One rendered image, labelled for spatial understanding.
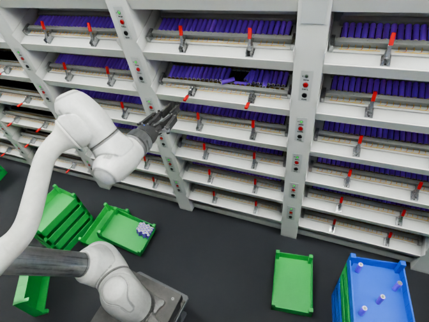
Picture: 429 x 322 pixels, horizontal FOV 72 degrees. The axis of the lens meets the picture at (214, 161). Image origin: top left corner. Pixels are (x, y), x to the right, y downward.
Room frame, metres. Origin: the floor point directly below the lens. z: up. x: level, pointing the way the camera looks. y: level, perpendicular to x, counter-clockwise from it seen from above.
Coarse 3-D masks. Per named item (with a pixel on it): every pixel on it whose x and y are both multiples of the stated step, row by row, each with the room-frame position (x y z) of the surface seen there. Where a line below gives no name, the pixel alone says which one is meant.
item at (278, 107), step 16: (160, 80) 1.21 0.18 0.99; (160, 96) 1.18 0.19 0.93; (176, 96) 1.13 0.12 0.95; (192, 96) 1.10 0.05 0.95; (208, 96) 1.07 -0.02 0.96; (224, 96) 1.05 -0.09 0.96; (240, 96) 1.02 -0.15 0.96; (256, 96) 1.00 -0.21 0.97; (288, 96) 0.94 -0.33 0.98; (272, 112) 0.94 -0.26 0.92; (288, 112) 0.90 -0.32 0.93
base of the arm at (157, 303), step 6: (150, 294) 0.54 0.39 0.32; (156, 300) 0.52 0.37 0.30; (162, 300) 0.52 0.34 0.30; (156, 306) 0.50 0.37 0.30; (162, 306) 0.50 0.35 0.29; (150, 312) 0.47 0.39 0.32; (156, 312) 0.47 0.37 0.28; (144, 318) 0.44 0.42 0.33; (150, 318) 0.45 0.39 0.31; (156, 318) 0.45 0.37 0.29
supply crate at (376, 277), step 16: (352, 256) 0.49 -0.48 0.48; (352, 272) 0.45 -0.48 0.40; (368, 272) 0.44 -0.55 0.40; (384, 272) 0.43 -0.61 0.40; (400, 272) 0.42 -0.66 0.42; (352, 288) 0.38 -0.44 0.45; (368, 288) 0.38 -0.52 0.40; (384, 288) 0.37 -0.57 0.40; (400, 288) 0.36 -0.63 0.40; (352, 304) 0.32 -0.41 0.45; (368, 304) 0.33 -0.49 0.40; (384, 304) 0.32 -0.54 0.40; (400, 304) 0.31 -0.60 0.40; (352, 320) 0.28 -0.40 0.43; (368, 320) 0.27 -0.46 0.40; (384, 320) 0.27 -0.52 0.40; (400, 320) 0.26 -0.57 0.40
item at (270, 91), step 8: (168, 80) 1.20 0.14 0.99; (176, 80) 1.18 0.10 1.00; (184, 80) 1.17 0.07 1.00; (192, 80) 1.15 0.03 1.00; (184, 88) 1.14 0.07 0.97; (216, 88) 1.09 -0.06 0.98; (224, 88) 1.07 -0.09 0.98; (232, 88) 1.05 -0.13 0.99; (240, 88) 1.04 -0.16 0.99; (248, 88) 1.02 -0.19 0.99; (256, 88) 1.01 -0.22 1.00; (264, 88) 1.00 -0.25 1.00; (264, 96) 0.98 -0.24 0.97; (280, 96) 0.95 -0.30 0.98
